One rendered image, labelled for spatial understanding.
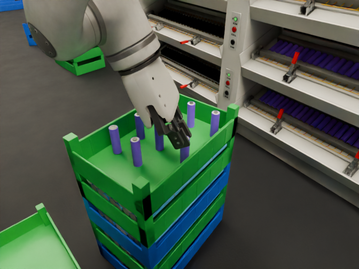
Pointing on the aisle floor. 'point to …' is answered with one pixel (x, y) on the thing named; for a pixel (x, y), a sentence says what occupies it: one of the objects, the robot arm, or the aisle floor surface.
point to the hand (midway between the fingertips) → (179, 134)
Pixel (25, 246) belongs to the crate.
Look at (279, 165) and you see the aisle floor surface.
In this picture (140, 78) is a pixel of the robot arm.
